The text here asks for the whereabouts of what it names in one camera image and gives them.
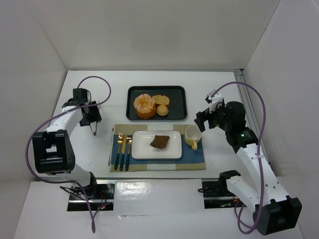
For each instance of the black rectangular tray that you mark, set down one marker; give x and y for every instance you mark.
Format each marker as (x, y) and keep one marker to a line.
(176, 94)

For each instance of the aluminium frame rail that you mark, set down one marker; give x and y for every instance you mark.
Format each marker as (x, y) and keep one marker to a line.
(245, 93)

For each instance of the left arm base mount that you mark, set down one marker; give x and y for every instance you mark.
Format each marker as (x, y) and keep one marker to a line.
(103, 198)

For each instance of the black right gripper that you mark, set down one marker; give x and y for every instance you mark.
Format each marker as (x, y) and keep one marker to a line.
(207, 118)

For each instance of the yellow mug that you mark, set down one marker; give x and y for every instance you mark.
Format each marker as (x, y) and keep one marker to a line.
(192, 136)

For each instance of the gold knife green handle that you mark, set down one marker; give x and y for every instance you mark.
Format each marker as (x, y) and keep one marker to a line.
(123, 153)

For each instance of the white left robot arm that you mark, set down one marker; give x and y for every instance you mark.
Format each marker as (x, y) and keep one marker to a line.
(52, 149)

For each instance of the flat seeded bread slice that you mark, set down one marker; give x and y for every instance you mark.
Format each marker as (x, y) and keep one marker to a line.
(161, 100)

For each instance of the small round yellow bun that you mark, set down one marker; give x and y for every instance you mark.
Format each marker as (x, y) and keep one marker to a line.
(162, 110)

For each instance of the metal food tongs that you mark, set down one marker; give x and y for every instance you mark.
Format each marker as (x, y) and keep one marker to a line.
(93, 127)

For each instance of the gold fork green handle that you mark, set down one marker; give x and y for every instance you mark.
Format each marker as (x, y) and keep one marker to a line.
(120, 142)

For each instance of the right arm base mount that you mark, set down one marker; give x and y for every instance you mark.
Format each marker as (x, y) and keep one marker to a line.
(214, 198)

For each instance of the large orange flower bread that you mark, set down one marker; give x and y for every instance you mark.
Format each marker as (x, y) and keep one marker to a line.
(145, 106)

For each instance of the blue beige placemat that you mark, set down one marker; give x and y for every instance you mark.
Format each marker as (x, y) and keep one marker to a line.
(190, 159)

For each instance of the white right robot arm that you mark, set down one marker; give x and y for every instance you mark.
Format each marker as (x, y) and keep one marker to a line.
(273, 209)

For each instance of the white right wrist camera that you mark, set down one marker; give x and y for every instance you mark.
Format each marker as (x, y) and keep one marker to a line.
(214, 99)

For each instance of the gold spoon green handle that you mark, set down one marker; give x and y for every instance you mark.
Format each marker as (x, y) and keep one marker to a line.
(127, 162)

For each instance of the dark brown bread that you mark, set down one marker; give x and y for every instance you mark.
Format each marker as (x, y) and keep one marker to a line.
(160, 141)

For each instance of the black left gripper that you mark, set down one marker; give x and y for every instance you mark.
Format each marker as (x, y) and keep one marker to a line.
(91, 118)

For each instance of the white rectangular plate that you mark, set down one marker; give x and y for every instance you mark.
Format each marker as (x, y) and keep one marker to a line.
(142, 149)

